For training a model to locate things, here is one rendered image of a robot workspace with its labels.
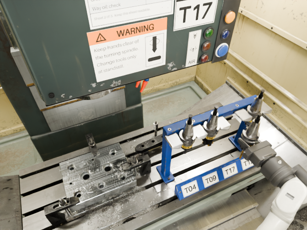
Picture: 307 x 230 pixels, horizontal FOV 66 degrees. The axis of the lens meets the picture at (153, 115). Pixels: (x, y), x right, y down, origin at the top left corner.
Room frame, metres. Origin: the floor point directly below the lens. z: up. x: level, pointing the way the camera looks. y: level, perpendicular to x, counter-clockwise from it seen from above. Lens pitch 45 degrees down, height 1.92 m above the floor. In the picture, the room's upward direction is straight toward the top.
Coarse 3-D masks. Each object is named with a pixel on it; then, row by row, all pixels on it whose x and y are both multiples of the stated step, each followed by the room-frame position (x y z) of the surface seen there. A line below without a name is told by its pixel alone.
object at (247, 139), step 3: (246, 129) 0.61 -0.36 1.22; (243, 132) 0.59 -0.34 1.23; (258, 132) 0.59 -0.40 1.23; (243, 135) 0.58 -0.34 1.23; (246, 135) 0.58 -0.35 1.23; (258, 135) 0.58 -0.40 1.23; (243, 138) 0.58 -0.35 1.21; (246, 138) 0.57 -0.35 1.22; (249, 138) 0.56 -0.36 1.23; (252, 138) 0.56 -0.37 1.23; (255, 138) 0.56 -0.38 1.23; (258, 138) 0.57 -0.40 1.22; (246, 141) 0.56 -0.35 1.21; (249, 141) 0.56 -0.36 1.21; (252, 141) 0.56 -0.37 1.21
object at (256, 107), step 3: (255, 99) 0.72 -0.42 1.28; (258, 99) 0.71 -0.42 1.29; (261, 99) 0.71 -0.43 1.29; (255, 102) 0.72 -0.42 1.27; (258, 102) 0.71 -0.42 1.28; (261, 102) 0.71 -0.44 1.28; (252, 105) 0.72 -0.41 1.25; (255, 105) 0.71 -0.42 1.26; (258, 105) 0.71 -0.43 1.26; (261, 105) 0.71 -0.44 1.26; (249, 108) 0.73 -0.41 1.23; (252, 108) 0.71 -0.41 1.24; (255, 108) 0.71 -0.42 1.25; (258, 108) 0.70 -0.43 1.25; (252, 111) 0.71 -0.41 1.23; (255, 111) 0.70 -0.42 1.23; (258, 111) 0.70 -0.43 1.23
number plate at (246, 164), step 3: (243, 159) 0.66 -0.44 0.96; (243, 162) 0.65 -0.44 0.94; (246, 162) 0.65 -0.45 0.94; (249, 162) 0.65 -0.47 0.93; (243, 165) 0.64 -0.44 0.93; (246, 165) 0.64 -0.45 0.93; (249, 165) 0.64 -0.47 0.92; (252, 165) 0.65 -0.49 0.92; (243, 168) 0.63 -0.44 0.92; (246, 168) 0.63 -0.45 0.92
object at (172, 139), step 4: (164, 136) 0.58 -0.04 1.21; (168, 136) 0.58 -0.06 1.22; (172, 136) 0.58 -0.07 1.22; (176, 136) 0.58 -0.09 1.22; (168, 140) 0.56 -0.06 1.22; (172, 140) 0.56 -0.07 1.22; (176, 140) 0.56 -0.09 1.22; (180, 140) 0.56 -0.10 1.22; (172, 144) 0.54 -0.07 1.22; (176, 144) 0.54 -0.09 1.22; (180, 144) 0.54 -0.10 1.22; (172, 148) 0.53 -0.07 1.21; (176, 148) 0.53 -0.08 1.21
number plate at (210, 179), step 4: (212, 172) 0.58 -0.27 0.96; (216, 172) 0.59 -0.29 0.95; (204, 176) 0.56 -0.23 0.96; (208, 176) 0.57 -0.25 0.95; (212, 176) 0.57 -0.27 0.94; (216, 176) 0.57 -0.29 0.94; (204, 180) 0.55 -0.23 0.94; (208, 180) 0.55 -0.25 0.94; (212, 180) 0.56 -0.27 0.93; (216, 180) 0.56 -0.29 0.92; (204, 184) 0.54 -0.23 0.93; (208, 184) 0.54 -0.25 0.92
